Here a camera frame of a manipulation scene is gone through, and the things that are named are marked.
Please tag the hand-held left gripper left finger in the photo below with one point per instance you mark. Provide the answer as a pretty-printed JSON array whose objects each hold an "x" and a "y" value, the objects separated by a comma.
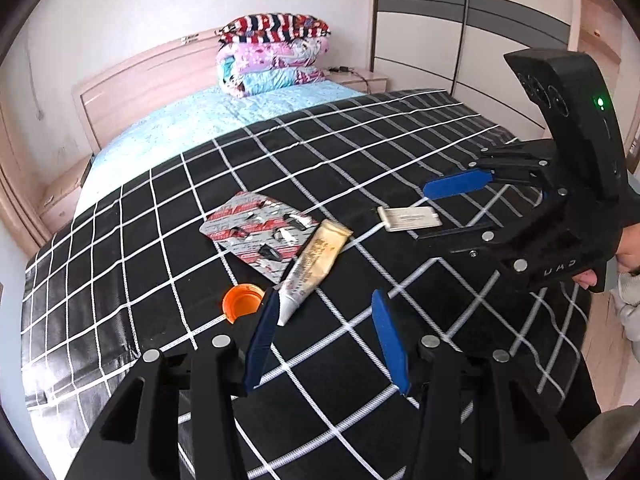
[{"x": 260, "y": 345}]

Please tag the red striped folded quilt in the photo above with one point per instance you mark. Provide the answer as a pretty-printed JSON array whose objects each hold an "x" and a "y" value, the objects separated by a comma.
[{"x": 270, "y": 27}]

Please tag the beige squeezed tube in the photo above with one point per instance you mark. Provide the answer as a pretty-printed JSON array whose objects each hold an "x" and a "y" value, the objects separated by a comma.
[{"x": 315, "y": 255}]

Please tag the wooden door frame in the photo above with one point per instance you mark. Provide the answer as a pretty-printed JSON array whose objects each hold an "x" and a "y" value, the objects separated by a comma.
[{"x": 15, "y": 185}]

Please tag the orange bottle cap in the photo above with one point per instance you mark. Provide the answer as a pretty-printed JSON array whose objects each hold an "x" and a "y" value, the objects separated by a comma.
[{"x": 242, "y": 301}]

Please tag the black checkered cloth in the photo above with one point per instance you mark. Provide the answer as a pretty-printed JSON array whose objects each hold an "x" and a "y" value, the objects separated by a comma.
[{"x": 150, "y": 240}]

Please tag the beige rectangular card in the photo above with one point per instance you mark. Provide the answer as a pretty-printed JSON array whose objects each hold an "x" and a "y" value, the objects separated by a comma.
[{"x": 410, "y": 218}]

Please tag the wooden nightstand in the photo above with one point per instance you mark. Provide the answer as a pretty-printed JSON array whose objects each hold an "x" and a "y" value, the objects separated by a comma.
[
  {"x": 62, "y": 195},
  {"x": 367, "y": 81}
]

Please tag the white sliding door wardrobe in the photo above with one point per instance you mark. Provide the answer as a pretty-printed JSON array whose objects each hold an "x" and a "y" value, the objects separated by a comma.
[{"x": 425, "y": 25}]

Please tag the wooden corner shelf unit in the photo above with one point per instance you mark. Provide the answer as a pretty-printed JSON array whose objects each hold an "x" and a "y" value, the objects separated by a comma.
[{"x": 597, "y": 15}]

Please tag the red and silver foil packet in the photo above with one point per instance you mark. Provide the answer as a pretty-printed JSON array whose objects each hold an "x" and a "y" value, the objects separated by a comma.
[{"x": 250, "y": 225}]

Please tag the person's grey clothing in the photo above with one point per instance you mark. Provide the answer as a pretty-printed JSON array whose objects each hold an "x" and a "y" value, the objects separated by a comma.
[{"x": 602, "y": 440}]

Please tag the wooden bed headboard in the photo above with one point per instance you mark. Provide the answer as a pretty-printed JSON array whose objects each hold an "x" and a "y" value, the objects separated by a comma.
[{"x": 135, "y": 90}]

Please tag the blue folded quilt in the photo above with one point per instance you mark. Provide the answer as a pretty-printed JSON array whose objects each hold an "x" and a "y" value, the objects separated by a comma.
[{"x": 270, "y": 82}]

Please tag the pink folded quilt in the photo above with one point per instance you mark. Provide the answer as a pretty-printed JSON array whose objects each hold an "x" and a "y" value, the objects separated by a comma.
[{"x": 270, "y": 55}]

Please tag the light blue bedsheet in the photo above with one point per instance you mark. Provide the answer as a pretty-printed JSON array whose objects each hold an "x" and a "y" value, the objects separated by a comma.
[{"x": 200, "y": 120}]

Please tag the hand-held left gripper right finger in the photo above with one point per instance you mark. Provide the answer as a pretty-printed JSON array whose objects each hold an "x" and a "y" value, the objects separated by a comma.
[{"x": 390, "y": 340}]

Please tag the person's right hand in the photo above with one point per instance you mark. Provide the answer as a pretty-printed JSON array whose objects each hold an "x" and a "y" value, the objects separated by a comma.
[{"x": 631, "y": 247}]

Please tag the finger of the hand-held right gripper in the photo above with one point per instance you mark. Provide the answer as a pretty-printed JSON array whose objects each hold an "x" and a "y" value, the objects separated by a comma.
[
  {"x": 487, "y": 236},
  {"x": 455, "y": 182}
]

